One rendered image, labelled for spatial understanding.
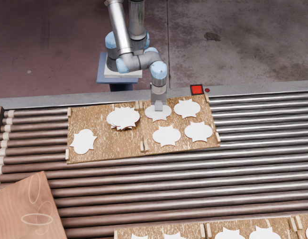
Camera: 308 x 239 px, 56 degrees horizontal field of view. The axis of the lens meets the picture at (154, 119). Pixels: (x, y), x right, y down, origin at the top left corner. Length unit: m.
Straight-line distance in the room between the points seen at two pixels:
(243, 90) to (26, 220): 1.37
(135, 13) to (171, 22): 2.03
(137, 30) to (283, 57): 2.14
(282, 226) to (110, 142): 0.94
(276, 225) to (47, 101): 1.41
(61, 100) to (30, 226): 0.76
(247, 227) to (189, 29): 2.60
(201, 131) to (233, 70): 1.70
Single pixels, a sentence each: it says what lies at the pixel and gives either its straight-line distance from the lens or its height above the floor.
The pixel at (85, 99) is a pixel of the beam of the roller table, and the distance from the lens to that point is 1.81.
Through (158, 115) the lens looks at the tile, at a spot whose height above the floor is 0.95.
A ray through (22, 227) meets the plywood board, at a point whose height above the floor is 1.04.
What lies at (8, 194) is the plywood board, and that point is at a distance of 1.51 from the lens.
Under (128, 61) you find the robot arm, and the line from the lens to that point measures 1.42.
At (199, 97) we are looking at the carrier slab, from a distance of 1.76.
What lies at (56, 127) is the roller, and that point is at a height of 0.91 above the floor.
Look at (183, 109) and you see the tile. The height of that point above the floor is 0.95.
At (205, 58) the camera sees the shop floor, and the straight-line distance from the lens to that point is 3.30.
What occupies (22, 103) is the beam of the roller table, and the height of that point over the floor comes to 0.92.
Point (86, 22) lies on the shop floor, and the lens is 3.77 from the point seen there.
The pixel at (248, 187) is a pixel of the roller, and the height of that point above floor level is 0.92.
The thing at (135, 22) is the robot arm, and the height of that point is 1.25.
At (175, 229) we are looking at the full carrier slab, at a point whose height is 0.94.
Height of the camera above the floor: 2.34
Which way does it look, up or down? 58 degrees down
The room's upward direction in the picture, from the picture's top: straight up
